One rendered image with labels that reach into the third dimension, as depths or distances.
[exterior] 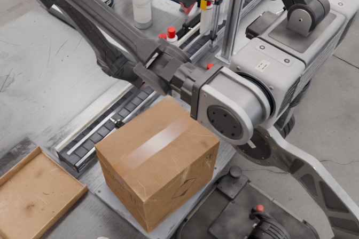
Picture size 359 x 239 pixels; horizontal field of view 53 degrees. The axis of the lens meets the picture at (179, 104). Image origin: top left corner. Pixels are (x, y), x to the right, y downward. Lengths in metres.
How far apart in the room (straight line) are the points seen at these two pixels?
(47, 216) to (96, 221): 0.17
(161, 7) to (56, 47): 0.57
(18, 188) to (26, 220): 0.13
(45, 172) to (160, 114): 0.52
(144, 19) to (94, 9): 0.92
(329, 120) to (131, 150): 1.89
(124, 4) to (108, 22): 1.12
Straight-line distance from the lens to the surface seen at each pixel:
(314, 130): 2.66
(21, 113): 1.64
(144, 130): 1.13
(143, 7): 1.73
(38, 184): 1.43
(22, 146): 1.54
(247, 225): 1.94
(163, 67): 0.82
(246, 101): 0.73
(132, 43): 0.84
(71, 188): 1.39
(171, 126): 1.13
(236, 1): 1.54
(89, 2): 0.88
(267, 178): 2.37
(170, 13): 1.90
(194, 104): 0.77
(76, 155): 1.40
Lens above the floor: 2.06
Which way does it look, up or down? 52 degrees down
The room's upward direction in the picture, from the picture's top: 2 degrees clockwise
